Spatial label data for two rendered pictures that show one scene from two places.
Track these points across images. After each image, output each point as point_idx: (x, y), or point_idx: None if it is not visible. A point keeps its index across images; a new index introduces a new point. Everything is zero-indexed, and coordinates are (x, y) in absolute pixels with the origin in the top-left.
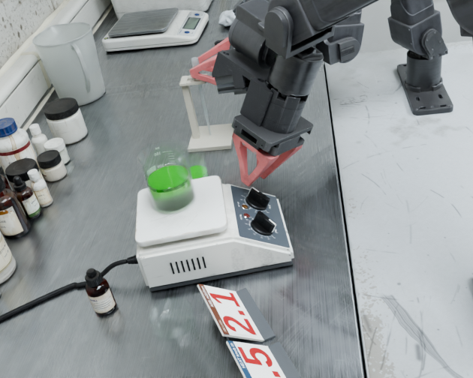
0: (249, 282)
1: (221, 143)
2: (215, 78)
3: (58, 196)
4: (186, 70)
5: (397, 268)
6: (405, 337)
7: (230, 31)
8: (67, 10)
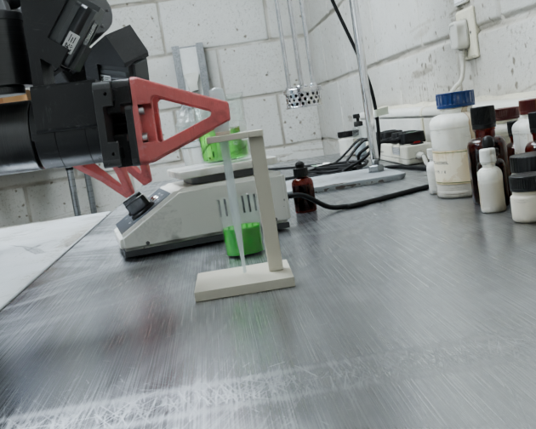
0: None
1: (218, 271)
2: (145, 58)
3: (485, 215)
4: (490, 398)
5: (17, 261)
6: (42, 247)
7: (106, 2)
8: None
